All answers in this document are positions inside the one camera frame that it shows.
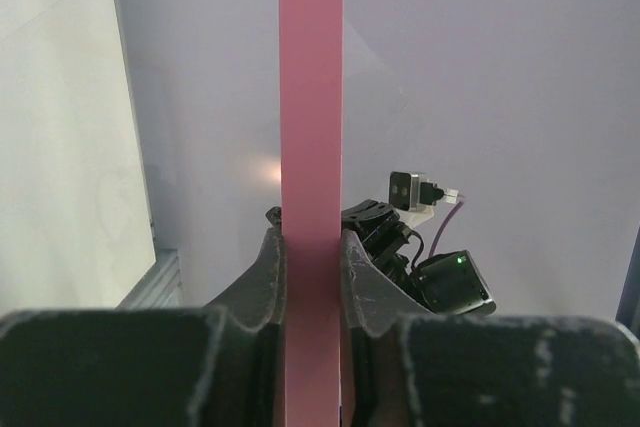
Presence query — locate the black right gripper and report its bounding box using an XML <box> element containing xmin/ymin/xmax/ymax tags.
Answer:
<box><xmin>341</xmin><ymin>199</ymin><xmax>415</xmax><ymax>297</ymax></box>

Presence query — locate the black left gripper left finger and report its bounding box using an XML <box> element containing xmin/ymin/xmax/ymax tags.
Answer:
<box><xmin>205</xmin><ymin>227</ymin><xmax>287</xmax><ymax>426</ymax></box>

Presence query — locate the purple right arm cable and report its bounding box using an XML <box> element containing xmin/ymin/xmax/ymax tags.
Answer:
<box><xmin>427</xmin><ymin>194</ymin><xmax>470</xmax><ymax>258</ymax></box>

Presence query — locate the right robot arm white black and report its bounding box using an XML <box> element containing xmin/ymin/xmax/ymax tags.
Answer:
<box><xmin>342</xmin><ymin>200</ymin><xmax>497</xmax><ymax>315</ymax></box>

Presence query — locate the pink wooden picture frame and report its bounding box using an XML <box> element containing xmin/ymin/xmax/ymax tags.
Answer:
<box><xmin>279</xmin><ymin>0</ymin><xmax>343</xmax><ymax>426</ymax></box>

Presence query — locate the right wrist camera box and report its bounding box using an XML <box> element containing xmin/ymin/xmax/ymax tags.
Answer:
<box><xmin>388</xmin><ymin>171</ymin><xmax>462</xmax><ymax>228</ymax></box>

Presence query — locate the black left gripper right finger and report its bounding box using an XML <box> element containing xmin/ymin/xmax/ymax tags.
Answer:
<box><xmin>340</xmin><ymin>230</ymin><xmax>424</xmax><ymax>426</ymax></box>

